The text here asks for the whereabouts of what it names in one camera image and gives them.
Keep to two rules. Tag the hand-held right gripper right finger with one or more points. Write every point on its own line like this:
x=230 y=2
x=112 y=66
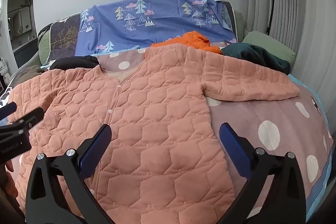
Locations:
x=233 y=150

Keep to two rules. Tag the mauve polka dot blanket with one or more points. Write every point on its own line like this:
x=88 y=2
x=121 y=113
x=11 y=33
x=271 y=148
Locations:
x=262 y=113

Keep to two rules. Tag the dark green fleece garment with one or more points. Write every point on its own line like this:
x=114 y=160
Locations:
x=257 y=56

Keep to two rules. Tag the black garment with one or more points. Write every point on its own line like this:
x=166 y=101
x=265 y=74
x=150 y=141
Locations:
x=73 y=62

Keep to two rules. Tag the pink quilted jacket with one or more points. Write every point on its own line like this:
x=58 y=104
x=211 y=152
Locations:
x=157 y=121

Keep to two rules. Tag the white pleated curtain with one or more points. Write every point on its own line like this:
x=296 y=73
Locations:
x=302 y=16

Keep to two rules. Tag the brown fuzzy garment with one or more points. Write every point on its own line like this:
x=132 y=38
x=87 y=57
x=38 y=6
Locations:
x=29 y=71

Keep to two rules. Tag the white cat figurine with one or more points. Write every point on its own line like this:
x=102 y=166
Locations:
x=3 y=65

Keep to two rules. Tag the blue tree-print sheet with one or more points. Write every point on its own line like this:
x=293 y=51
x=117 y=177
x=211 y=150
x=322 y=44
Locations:
x=157 y=24

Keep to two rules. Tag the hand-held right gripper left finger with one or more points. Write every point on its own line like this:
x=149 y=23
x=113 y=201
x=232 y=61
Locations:
x=95 y=150

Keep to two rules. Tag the orange puffer jacket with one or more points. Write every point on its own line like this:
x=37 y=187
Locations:
x=191 y=40

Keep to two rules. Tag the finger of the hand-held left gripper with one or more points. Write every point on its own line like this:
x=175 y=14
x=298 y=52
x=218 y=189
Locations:
x=9 y=109
x=31 y=117

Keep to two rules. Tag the green pillow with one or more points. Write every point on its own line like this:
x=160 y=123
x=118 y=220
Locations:
x=270 y=45

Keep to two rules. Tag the dark tree-pattern cloth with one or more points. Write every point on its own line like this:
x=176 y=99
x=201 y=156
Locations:
x=64 y=37

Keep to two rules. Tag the person's left hand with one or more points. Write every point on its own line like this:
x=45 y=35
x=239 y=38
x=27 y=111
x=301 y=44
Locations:
x=9 y=166

